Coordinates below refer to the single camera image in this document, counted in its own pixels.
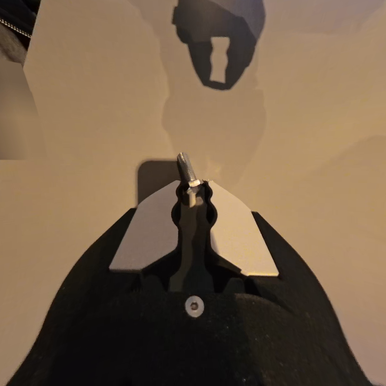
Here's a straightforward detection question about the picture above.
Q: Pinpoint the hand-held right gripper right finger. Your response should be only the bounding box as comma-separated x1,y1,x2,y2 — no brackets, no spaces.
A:
203,180,278,276

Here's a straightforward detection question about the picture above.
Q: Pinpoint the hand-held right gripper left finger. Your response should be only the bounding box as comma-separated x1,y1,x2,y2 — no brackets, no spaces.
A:
109,180,183,274

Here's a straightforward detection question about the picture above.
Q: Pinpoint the steel hex bolt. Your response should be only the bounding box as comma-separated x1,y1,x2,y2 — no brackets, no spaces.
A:
177,152,202,196

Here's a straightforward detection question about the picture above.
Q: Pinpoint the navy zip jacket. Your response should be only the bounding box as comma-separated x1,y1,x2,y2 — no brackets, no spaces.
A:
0,0,41,38

